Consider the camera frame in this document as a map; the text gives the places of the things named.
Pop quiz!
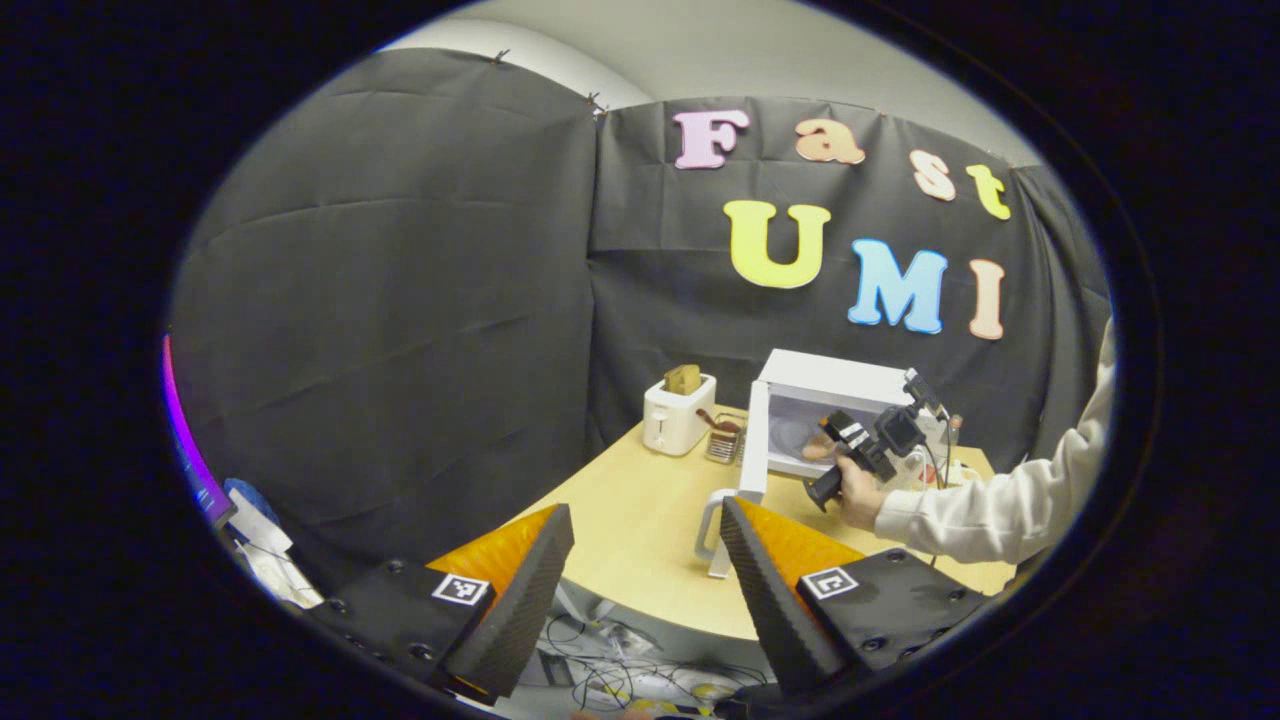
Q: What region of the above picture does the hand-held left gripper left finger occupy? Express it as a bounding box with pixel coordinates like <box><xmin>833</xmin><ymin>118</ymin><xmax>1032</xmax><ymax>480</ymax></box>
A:
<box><xmin>303</xmin><ymin>503</ymin><xmax>577</xmax><ymax>701</ymax></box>

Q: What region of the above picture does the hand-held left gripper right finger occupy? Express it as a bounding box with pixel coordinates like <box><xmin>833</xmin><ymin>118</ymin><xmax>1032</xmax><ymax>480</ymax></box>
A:
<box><xmin>719</xmin><ymin>496</ymin><xmax>993</xmax><ymax>696</ymax></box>

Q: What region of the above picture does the white microwave oven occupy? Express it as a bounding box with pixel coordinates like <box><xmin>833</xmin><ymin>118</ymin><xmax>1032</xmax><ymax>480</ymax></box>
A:
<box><xmin>695</xmin><ymin>348</ymin><xmax>953</xmax><ymax>581</ymax></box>

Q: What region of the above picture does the glass jar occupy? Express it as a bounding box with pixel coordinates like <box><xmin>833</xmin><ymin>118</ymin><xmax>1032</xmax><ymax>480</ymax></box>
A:
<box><xmin>705</xmin><ymin>412</ymin><xmax>749</xmax><ymax>466</ymax></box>

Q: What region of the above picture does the white toaster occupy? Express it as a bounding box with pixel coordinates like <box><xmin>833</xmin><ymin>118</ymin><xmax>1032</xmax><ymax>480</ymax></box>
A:
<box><xmin>642</xmin><ymin>374</ymin><xmax>718</xmax><ymax>458</ymax></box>

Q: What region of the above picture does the blue and white object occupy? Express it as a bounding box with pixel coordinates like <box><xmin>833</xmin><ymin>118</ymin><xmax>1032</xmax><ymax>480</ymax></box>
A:
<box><xmin>222</xmin><ymin>478</ymin><xmax>324</xmax><ymax>610</ymax></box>

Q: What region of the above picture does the tangle of cables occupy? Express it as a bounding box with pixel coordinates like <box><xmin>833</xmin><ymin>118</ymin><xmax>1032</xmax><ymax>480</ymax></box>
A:
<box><xmin>545</xmin><ymin>610</ymin><xmax>771</xmax><ymax>717</ymax></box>

